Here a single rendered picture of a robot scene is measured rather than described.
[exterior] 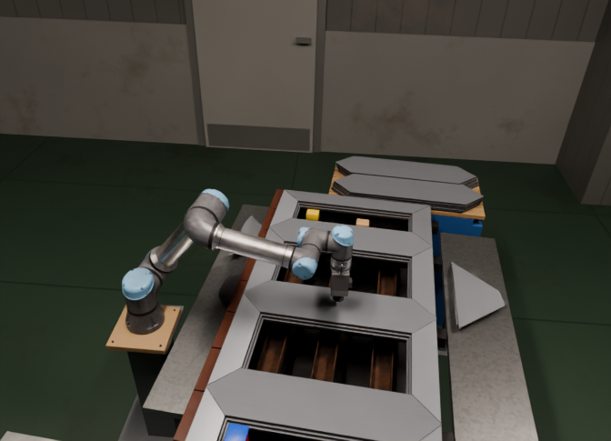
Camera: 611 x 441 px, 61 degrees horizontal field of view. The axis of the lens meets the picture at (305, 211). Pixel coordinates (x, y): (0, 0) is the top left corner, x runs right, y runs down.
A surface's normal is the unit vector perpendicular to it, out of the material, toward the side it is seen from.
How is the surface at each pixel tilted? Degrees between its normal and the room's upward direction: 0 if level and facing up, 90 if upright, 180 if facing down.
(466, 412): 0
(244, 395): 0
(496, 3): 90
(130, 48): 90
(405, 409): 0
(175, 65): 90
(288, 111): 90
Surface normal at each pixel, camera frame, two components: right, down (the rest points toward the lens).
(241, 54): -0.08, 0.56
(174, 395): 0.02, -0.83
